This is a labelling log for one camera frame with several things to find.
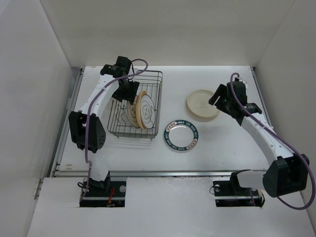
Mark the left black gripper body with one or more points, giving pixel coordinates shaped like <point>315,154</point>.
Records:
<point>126,91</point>

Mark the plain cream plate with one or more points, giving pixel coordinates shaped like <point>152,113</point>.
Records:
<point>198,105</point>

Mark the white plate green lettered rim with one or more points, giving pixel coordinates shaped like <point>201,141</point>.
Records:
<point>181,135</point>

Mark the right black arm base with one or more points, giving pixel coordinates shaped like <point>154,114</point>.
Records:
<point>228,196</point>

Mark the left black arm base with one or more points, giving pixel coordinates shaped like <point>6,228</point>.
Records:
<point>112,198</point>

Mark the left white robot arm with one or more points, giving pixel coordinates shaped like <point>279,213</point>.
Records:
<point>87,131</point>

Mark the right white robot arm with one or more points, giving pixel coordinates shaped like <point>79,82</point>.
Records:
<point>287,172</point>

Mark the yellow-backed white plate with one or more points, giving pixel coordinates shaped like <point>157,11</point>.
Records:
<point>145,111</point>

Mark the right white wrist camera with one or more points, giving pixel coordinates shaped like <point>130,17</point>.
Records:
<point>241,80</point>

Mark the grey wire dish rack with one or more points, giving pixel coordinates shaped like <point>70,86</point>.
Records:
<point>121,116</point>

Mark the aluminium table rail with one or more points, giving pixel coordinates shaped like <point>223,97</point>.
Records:
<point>223,146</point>

